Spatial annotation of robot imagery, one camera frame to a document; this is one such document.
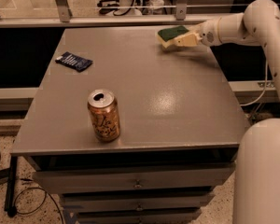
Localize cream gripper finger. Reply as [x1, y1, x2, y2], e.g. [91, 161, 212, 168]
[174, 32, 200, 47]

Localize green and yellow sponge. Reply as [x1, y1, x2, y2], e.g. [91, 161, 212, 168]
[157, 25, 189, 48]

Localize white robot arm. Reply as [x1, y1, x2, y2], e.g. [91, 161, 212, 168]
[174, 0, 280, 224]

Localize grey drawer cabinet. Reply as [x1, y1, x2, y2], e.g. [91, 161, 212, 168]
[10, 24, 251, 224]

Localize orange LaCroix soda can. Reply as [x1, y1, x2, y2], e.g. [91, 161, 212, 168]
[87, 89, 120, 142]

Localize dark blue snack packet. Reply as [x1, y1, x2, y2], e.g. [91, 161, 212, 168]
[55, 51, 92, 72]

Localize middle grey drawer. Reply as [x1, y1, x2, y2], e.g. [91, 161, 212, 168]
[61, 190, 214, 213]

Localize grey drawer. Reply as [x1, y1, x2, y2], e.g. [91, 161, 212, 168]
[77, 208, 201, 224]
[33, 162, 235, 194]
[61, 190, 214, 213]

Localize bottom grey drawer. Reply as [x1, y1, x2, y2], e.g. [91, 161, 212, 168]
[77, 208, 201, 224]

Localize top grey drawer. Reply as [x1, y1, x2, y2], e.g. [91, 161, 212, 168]
[33, 162, 235, 194]

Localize black metal stand leg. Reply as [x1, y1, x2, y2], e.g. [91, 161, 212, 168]
[4, 157, 18, 217]

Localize metal railing frame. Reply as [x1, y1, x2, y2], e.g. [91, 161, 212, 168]
[0, 0, 280, 30]

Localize white cable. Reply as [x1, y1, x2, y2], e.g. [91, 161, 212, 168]
[239, 59, 269, 107]

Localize black floor cable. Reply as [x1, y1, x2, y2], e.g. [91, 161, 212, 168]
[0, 138, 65, 224]

